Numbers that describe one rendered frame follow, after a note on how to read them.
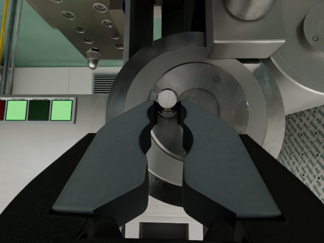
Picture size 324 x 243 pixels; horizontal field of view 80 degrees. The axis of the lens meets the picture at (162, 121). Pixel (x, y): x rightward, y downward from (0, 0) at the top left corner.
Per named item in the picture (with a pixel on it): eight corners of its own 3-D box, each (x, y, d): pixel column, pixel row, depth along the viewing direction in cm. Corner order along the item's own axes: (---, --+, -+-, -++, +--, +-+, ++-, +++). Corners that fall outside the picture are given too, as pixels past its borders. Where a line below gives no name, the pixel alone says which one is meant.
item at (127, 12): (133, -103, 20) (128, 68, 18) (153, 31, 43) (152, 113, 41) (128, -102, 20) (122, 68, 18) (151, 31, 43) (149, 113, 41)
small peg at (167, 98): (179, 111, 11) (155, 110, 11) (177, 118, 14) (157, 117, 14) (179, 87, 11) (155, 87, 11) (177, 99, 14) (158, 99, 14)
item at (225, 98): (250, 165, 13) (141, 159, 14) (239, 163, 15) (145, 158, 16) (249, 61, 14) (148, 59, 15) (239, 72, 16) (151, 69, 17)
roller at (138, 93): (263, 44, 16) (274, 188, 15) (206, 107, 42) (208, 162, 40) (124, 47, 17) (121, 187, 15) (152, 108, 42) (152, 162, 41)
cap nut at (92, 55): (98, 49, 50) (97, 66, 50) (102, 56, 54) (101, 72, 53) (84, 50, 50) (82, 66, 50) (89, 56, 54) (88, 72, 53)
